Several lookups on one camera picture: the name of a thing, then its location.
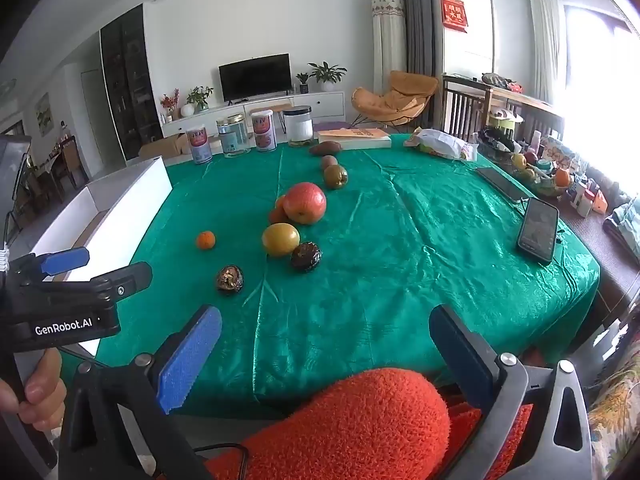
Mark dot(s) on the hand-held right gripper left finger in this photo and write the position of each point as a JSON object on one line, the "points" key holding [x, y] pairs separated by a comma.
{"points": [[190, 355]]}

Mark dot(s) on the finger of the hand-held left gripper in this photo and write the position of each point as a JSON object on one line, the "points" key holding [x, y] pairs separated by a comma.
{"points": [[65, 259], [132, 276]]}

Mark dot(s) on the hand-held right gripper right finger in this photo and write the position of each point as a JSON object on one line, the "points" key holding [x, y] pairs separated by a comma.
{"points": [[459, 352]]}

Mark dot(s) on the white cardboard box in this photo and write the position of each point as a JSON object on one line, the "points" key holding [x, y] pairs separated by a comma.
{"points": [[125, 210]]}

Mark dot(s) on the small orange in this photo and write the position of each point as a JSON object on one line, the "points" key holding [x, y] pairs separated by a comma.
{"points": [[205, 240], [276, 215]]}

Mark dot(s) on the dark passion fruit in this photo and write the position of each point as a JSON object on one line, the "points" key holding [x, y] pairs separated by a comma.
{"points": [[229, 279], [306, 256]]}

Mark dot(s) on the yellow round fruit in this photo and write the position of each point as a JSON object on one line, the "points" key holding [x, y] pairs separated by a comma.
{"points": [[280, 240]]}

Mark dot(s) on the red apple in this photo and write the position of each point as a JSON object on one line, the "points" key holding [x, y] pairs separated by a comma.
{"points": [[305, 202]]}

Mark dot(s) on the yellow-green round fruit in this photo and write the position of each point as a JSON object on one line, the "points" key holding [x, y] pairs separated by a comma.
{"points": [[335, 176]]}

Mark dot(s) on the sweet potato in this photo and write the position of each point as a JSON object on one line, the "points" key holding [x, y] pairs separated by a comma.
{"points": [[325, 148], [329, 161]]}

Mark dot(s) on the person's left hand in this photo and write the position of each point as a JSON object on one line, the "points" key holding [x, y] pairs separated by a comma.
{"points": [[44, 395]]}

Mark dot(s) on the green tablecloth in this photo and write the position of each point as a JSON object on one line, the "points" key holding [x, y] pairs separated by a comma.
{"points": [[375, 260]]}

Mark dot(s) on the orange fleece garment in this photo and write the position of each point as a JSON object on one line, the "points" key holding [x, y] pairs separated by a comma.
{"points": [[350, 425]]}

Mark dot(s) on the brown cardboard box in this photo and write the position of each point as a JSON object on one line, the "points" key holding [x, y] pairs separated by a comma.
{"points": [[165, 146]]}

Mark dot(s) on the black smartphone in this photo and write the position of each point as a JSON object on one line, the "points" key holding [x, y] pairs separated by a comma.
{"points": [[537, 230]]}

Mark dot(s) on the white and pink can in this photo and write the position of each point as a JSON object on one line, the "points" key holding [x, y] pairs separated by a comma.
{"points": [[199, 146]]}

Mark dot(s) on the glass jars with metal lids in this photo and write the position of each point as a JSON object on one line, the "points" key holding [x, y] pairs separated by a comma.
{"points": [[232, 136]]}

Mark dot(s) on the dark flat tablet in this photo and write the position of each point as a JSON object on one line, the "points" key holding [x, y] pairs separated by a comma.
{"points": [[502, 184]]}

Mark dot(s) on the round white vase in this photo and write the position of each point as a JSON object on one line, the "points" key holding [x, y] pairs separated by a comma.
{"points": [[187, 110]]}

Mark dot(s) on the red flowers in vase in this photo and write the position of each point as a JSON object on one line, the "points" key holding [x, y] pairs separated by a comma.
{"points": [[171, 102]]}

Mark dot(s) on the black display cabinet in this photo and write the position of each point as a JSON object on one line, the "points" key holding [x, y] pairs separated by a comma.
{"points": [[130, 85]]}

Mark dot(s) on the fruit basket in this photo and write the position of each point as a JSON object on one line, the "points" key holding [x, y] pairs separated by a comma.
{"points": [[542, 185]]}

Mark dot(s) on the bushy green potted plant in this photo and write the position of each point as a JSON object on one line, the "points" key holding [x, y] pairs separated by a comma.
{"points": [[200, 97]]}

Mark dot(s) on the yellow pear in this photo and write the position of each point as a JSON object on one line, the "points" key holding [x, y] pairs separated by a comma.
{"points": [[519, 161]]}

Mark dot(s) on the round orange fruit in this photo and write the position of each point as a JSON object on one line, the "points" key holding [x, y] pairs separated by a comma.
{"points": [[562, 177]]}

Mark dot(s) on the white plastic bag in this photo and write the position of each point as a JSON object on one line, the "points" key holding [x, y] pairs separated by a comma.
{"points": [[442, 144]]}

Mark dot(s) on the folded teal cloth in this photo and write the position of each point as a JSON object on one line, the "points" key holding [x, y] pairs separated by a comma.
{"points": [[625, 225]]}

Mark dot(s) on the small wooden side table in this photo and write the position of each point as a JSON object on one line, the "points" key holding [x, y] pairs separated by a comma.
{"points": [[270, 107]]}

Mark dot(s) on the white jar with black lid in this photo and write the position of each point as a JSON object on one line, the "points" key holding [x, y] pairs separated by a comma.
{"points": [[300, 125]]}

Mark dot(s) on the black television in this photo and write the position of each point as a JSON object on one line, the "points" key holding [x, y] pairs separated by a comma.
{"points": [[255, 77]]}

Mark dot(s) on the flat yellow and white box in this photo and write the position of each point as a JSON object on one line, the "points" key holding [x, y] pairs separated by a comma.
{"points": [[355, 138]]}

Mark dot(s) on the dark wooden bench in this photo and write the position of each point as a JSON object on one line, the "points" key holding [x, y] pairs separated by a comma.
{"points": [[465, 105]]}

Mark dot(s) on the small green potted plant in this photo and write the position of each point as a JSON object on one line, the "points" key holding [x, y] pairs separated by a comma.
{"points": [[302, 82]]}

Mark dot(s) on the white television cabinet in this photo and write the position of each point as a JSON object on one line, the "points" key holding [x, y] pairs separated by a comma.
{"points": [[325, 102]]}

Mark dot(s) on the orange lounge chair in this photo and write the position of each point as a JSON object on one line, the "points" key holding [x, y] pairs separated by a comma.
{"points": [[395, 100]]}

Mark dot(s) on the large green potted plant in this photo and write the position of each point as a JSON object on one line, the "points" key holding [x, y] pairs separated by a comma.
{"points": [[327, 72]]}

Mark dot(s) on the covered standing air conditioner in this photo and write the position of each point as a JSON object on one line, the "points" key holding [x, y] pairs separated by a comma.
{"points": [[387, 40]]}

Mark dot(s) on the white curtain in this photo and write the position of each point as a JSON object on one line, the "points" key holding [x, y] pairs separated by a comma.
{"points": [[545, 35]]}

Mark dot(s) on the grey curtain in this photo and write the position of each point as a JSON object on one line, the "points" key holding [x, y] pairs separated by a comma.
{"points": [[417, 20]]}

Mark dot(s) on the framed wall painting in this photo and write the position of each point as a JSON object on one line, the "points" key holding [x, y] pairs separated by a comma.
{"points": [[43, 114]]}

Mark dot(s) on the red wall hanging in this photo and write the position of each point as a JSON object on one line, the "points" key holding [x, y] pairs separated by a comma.
{"points": [[454, 12]]}

